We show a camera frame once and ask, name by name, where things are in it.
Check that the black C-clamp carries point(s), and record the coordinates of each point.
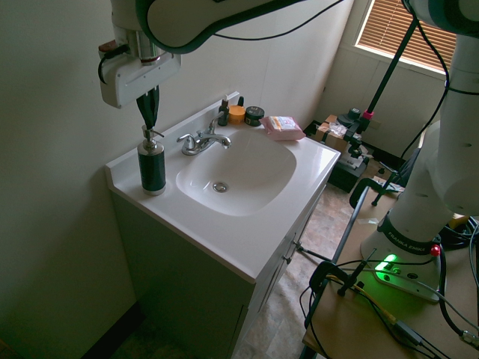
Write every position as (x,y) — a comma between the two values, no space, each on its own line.
(325,275)
(365,185)

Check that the black round jar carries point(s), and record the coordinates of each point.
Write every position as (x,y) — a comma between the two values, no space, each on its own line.
(253,115)

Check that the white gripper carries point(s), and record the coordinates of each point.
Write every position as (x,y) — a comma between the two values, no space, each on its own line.
(138,80)

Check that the black camera stand pole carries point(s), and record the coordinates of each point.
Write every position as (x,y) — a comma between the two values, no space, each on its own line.
(389,73)

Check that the brown window blinds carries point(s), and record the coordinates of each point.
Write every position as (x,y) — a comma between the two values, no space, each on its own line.
(396,33)

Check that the wrist camera with pink mount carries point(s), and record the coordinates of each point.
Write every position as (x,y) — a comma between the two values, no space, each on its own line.
(108,47)

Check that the black stand leg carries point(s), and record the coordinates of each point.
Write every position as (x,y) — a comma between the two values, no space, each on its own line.
(314,254)

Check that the dark sanitizer pump bottle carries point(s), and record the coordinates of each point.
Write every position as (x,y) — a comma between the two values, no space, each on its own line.
(152,168)

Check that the pink wipes pack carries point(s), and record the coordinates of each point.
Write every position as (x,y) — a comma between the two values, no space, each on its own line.
(282,128)

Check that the red round button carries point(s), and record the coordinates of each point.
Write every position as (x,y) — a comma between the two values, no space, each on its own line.
(435,250)

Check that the pink pole clamp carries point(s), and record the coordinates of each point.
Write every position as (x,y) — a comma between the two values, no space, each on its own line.
(368,114)

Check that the wooden table board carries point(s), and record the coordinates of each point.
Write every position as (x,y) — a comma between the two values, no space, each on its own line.
(359,321)

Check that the dark dropper bottle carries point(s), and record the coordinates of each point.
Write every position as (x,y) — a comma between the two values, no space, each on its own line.
(224,114)

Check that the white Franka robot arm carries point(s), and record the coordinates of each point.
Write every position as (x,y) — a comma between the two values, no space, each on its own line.
(426,202)

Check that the chrome sink drain stopper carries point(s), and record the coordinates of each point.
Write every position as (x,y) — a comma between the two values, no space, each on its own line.
(220,187)

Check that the orange round jar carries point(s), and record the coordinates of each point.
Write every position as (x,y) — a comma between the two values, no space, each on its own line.
(236,115)

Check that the brown cardboard box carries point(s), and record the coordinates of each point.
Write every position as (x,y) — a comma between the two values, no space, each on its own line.
(335,136)

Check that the black box on floor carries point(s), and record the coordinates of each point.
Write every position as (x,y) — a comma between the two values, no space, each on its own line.
(344,175)

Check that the black stand head device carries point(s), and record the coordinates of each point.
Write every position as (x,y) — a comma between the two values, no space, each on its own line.
(351,119)

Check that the white vanity sink cabinet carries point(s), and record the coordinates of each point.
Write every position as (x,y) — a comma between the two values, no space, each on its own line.
(239,232)

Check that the chrome sink faucet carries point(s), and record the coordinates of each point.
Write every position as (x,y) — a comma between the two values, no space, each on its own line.
(202,142)

